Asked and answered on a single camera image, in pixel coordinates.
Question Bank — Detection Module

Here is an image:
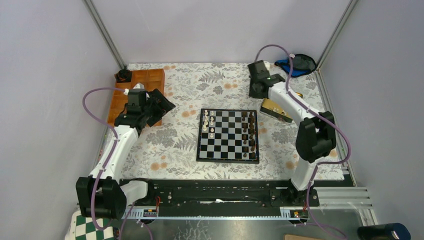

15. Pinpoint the dark chess pieces row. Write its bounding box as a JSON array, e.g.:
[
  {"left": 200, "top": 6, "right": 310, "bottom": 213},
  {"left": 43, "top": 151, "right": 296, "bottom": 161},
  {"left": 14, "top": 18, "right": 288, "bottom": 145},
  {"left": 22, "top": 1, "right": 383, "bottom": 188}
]
[{"left": 241, "top": 111, "right": 257, "bottom": 161}]

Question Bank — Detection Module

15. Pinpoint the dark rolled cloth corner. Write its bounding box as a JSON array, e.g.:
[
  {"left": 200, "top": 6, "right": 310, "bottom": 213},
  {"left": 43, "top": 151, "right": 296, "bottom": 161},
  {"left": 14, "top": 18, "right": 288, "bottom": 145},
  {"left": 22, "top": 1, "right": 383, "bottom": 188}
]
[{"left": 114, "top": 69, "right": 133, "bottom": 84}]

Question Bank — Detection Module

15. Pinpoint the orange wooden divided tray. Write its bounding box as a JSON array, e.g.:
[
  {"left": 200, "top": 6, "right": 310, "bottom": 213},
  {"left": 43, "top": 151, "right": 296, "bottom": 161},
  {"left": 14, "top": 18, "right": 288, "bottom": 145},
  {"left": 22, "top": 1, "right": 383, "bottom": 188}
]
[{"left": 107, "top": 68, "right": 165, "bottom": 126}]

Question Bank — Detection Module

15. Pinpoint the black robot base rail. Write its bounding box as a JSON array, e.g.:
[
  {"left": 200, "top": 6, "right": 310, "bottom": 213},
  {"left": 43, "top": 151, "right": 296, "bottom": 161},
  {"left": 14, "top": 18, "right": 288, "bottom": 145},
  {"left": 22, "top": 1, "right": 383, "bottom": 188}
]
[{"left": 135, "top": 178, "right": 320, "bottom": 218}]

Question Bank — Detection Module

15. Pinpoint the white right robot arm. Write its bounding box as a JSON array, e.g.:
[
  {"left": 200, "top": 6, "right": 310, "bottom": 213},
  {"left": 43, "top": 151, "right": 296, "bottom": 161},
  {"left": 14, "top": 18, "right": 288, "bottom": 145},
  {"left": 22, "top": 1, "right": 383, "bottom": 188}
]
[{"left": 247, "top": 60, "right": 336, "bottom": 206}]

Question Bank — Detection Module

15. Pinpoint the green white rolled chess mat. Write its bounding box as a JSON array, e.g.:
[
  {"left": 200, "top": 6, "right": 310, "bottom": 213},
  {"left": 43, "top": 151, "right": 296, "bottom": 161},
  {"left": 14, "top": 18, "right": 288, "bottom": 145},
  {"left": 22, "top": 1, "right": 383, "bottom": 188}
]
[{"left": 64, "top": 210, "right": 117, "bottom": 240}]

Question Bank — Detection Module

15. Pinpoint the dark cylinder bottle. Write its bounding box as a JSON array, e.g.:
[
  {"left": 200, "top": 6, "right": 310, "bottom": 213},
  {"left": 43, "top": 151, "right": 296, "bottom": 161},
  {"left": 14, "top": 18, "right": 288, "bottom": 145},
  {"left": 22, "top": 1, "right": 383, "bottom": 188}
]
[{"left": 357, "top": 223, "right": 412, "bottom": 240}]

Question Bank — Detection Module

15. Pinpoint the floral white table mat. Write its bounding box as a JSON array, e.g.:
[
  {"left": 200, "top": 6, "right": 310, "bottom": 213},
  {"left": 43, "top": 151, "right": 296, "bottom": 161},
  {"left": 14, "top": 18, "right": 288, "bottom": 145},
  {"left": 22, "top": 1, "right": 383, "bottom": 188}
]
[{"left": 96, "top": 62, "right": 345, "bottom": 181}]

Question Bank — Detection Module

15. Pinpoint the black white chess board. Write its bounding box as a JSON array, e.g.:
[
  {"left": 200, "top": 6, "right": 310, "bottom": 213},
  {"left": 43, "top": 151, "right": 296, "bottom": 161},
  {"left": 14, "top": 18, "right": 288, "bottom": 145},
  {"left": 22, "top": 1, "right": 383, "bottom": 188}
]
[{"left": 196, "top": 108, "right": 260, "bottom": 164}]

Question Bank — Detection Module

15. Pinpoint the blue black cloth bundle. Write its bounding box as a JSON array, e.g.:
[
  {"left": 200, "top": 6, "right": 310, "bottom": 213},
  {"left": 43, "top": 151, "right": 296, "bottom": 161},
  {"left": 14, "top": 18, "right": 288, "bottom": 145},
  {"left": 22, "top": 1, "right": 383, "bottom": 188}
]
[{"left": 274, "top": 54, "right": 317, "bottom": 78}]

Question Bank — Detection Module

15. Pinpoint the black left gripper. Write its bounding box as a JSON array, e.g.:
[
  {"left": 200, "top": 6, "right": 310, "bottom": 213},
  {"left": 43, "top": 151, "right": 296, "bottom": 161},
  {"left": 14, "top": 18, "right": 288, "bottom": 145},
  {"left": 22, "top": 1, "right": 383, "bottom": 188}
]
[{"left": 141, "top": 89, "right": 175, "bottom": 127}]

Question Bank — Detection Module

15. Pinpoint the gold metal tin box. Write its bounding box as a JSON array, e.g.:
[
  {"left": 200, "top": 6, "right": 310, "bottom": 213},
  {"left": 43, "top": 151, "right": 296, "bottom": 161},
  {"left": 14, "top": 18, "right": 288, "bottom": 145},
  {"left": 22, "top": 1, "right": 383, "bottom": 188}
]
[{"left": 256, "top": 93, "right": 294, "bottom": 123}]

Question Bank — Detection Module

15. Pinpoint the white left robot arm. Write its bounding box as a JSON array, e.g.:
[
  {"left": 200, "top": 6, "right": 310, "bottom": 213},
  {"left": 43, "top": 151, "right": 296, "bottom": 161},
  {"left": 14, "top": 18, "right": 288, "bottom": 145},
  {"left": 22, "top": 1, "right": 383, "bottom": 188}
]
[{"left": 75, "top": 88, "right": 175, "bottom": 220}]

